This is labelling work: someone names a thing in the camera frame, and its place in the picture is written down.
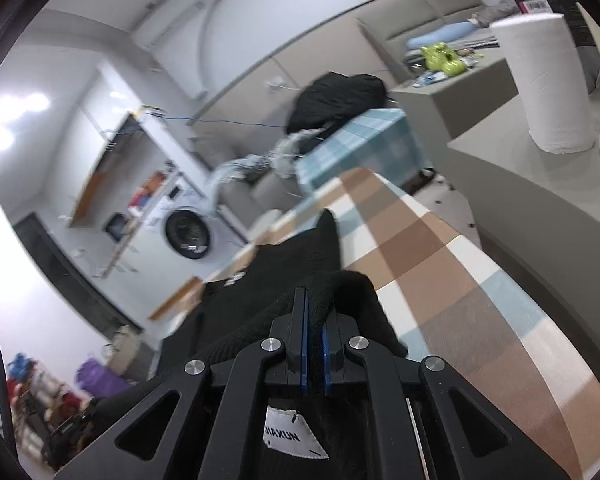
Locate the pile of black clothes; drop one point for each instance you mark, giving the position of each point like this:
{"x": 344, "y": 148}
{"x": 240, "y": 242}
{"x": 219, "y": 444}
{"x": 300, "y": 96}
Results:
{"x": 337, "y": 97}

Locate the black knit garment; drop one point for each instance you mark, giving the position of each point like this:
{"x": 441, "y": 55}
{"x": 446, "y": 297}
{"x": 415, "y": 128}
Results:
{"x": 280, "y": 270}

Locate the white wall charger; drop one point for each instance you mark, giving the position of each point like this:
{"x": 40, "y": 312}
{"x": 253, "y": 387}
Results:
{"x": 276, "y": 83}

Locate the white paper towel roll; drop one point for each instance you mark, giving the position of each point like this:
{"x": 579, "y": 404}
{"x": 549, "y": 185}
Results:
{"x": 547, "y": 85}

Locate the woven laundry basket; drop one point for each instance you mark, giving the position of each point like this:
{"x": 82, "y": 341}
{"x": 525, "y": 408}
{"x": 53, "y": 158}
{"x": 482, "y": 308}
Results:
{"x": 125, "y": 347}

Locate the white wall cabinet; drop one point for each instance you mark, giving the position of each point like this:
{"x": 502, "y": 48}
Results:
{"x": 115, "y": 125}

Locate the white grey crumpled clothes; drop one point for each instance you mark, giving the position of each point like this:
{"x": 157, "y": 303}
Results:
{"x": 240, "y": 167}

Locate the brown blue plaid cloth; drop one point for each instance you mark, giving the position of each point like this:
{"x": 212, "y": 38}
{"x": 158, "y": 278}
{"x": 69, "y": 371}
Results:
{"x": 430, "y": 260}

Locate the dark glass door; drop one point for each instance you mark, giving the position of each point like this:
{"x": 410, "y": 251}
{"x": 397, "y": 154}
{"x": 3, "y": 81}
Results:
{"x": 65, "y": 270}

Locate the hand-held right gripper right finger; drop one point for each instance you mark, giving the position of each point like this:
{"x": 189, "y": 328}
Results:
{"x": 326, "y": 355}

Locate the teal checked cloth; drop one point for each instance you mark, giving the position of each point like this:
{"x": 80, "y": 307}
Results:
{"x": 365, "y": 150}

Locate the green plastic toy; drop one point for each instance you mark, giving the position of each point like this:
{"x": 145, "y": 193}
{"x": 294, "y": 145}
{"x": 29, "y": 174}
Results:
{"x": 442, "y": 57}

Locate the white air conditioner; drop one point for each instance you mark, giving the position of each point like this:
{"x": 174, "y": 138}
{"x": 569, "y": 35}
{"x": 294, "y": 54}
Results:
{"x": 172, "y": 15}

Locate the purple bag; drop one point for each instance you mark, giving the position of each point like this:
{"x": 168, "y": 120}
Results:
{"x": 100, "y": 377}

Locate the black box with label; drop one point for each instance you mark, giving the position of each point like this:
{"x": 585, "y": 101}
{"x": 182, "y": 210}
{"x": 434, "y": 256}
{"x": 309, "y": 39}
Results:
{"x": 555, "y": 7}

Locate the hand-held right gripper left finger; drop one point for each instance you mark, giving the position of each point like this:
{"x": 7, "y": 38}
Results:
{"x": 303, "y": 345}

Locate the light blue pillow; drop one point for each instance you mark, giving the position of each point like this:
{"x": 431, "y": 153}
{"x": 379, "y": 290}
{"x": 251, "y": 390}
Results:
{"x": 445, "y": 35}

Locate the grey side table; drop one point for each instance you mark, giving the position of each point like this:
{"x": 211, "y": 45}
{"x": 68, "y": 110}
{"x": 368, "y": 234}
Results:
{"x": 460, "y": 95}

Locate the white washing machine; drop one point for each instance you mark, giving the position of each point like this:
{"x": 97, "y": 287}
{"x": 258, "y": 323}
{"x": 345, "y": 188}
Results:
{"x": 187, "y": 232}

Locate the rack of thread spools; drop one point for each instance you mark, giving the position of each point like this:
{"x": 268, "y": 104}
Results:
{"x": 35, "y": 395}

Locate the grey sofa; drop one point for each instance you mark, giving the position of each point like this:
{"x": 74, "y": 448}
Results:
{"x": 245, "y": 200}

